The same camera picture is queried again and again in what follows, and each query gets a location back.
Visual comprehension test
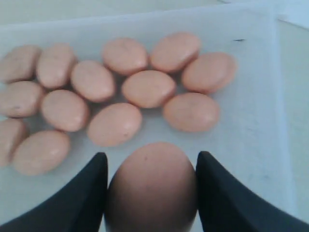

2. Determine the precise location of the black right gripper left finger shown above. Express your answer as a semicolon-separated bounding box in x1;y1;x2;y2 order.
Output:
0;152;108;232

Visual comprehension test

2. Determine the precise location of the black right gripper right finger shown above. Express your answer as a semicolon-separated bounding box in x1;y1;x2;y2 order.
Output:
196;151;295;232

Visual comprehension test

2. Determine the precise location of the clear plastic bin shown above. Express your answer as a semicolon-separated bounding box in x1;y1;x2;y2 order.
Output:
0;2;309;232

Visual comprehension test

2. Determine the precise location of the brown egg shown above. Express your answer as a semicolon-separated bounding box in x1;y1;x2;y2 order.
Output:
104;142;197;232
12;130;70;176
181;52;237;94
40;89;90;132
36;43;77;89
162;92;220;132
150;32;201;73
121;70;177;109
0;118;29;167
70;60;116;102
87;102;142;147
0;44;42;84
101;38;148;75

